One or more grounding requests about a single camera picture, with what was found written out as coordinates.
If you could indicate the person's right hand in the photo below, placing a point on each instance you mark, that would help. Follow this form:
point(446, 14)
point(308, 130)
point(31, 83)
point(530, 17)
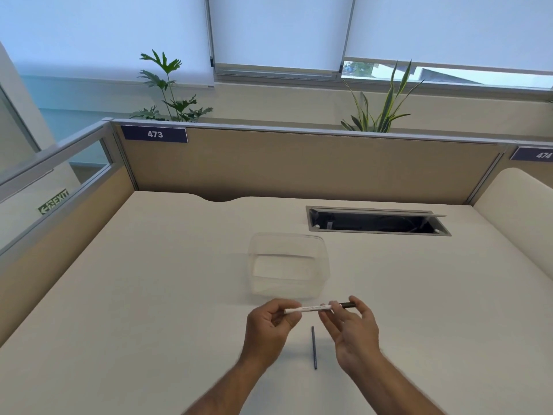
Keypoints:
point(352, 337)

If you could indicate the person's left hand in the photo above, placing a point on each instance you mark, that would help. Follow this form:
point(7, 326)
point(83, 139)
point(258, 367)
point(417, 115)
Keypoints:
point(263, 330)

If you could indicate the person's left thumb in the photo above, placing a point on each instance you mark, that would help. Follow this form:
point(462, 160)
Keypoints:
point(281, 303)

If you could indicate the person's right thumb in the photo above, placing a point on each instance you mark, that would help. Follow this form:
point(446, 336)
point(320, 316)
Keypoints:
point(329, 326)

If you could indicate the white pen with black cap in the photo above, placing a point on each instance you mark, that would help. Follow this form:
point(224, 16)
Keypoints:
point(309, 308)

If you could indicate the person's right forearm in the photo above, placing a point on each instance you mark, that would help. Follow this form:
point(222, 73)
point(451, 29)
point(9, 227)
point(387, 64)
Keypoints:
point(395, 386)

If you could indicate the person's left forearm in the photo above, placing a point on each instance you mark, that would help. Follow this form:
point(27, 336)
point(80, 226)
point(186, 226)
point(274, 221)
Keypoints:
point(227, 391)

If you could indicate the dark blue pen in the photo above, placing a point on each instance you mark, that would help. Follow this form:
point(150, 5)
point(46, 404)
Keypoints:
point(314, 347)

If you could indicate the clear plastic container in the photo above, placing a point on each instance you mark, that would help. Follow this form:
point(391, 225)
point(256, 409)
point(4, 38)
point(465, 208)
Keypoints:
point(288, 265)

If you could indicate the beige desk partition panel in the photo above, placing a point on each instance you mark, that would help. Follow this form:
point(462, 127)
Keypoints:
point(302, 166)

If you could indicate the dark blue number label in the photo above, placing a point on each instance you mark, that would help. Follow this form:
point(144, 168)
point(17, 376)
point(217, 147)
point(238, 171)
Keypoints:
point(533, 154)
point(154, 134)

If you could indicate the long-leaf striped green plant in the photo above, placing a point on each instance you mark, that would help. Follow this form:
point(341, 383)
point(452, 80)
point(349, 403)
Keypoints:
point(384, 112)

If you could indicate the broad-leaf green plant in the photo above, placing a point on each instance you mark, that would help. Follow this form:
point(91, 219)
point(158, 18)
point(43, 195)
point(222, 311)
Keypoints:
point(173, 103)

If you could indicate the glass-topped beige partition panel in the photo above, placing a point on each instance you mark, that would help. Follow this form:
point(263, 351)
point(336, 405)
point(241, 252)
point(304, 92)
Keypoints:
point(52, 229)

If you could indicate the green exit sign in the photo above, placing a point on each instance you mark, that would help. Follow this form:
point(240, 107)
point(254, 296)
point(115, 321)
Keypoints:
point(53, 202)

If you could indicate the narrow white roller blind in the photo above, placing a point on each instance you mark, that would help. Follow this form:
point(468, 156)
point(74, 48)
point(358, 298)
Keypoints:
point(278, 30)

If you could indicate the wide white roller blind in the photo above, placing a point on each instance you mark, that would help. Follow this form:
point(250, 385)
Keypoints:
point(108, 34)

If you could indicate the grey window frame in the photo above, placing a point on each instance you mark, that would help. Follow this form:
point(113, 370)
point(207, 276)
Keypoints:
point(281, 75)

